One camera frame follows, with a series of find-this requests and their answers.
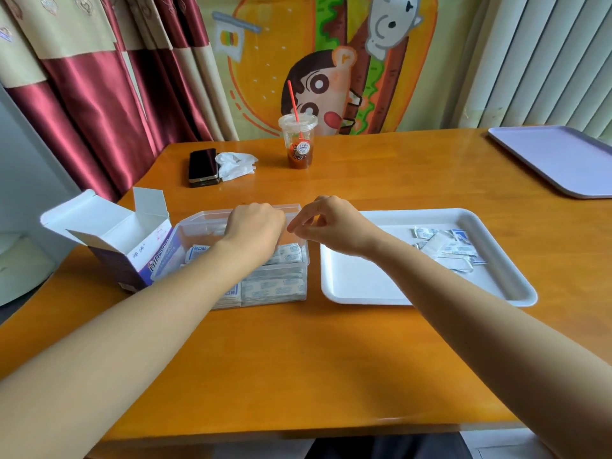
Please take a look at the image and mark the white round appliance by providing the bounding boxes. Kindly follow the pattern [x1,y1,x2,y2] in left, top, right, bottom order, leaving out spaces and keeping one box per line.
[0,231,56,307]

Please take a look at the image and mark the open white purple cardboard box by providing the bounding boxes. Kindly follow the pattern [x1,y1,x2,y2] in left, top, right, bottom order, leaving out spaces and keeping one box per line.
[40,186,174,293]

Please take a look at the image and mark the crumpled white tissue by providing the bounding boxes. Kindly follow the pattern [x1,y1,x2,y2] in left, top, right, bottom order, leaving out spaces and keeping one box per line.
[215,151,259,182]

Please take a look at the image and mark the person's right forearm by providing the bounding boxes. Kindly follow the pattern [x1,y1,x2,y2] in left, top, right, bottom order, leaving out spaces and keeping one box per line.
[367,230,612,459]

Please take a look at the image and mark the black smartphone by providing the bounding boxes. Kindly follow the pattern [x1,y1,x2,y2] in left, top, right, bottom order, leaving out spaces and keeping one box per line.
[187,148,221,188]

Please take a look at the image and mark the red drinking straw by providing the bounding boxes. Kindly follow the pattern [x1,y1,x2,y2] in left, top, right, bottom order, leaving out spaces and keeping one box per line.
[287,80,304,140]

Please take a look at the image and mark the clear plastic drink cup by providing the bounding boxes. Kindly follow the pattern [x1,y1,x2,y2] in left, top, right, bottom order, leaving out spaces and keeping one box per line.
[278,113,319,171]

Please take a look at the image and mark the white rectangular tray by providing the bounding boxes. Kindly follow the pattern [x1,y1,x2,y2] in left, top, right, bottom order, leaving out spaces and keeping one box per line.
[319,208,539,308]

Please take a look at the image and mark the stack of white bandage packets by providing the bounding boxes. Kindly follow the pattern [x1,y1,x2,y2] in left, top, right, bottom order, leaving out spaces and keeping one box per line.
[184,242,308,310]

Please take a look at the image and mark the person's left forearm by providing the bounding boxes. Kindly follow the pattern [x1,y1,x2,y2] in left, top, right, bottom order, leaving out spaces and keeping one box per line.
[0,238,265,459]

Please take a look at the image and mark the person's right hand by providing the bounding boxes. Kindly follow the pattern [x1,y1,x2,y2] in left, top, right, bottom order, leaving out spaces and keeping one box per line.
[286,195,384,259]

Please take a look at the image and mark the red and beige curtain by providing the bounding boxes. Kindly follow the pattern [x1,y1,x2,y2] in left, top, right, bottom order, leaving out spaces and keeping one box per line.
[0,0,240,203]

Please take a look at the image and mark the person's left hand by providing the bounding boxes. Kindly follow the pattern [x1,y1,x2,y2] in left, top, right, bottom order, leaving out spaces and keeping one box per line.
[224,202,287,266]

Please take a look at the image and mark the cartoon burger wall hanging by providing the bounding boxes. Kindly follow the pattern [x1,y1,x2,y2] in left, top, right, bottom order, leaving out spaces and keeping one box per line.
[196,0,491,139]

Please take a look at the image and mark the clear plastic container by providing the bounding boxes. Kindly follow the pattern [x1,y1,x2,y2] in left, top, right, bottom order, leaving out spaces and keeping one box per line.
[152,204,311,310]

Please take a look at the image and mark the lavender plastic tray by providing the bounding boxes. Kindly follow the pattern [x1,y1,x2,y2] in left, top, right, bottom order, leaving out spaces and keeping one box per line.
[487,125,612,200]

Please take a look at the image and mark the pile of torn wrappers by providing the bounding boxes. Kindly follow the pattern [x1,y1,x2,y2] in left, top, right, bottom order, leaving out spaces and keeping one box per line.
[412,225,488,274]

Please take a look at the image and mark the white vertical blinds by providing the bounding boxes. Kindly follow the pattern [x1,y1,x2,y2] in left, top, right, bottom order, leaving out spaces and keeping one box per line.
[452,0,612,141]

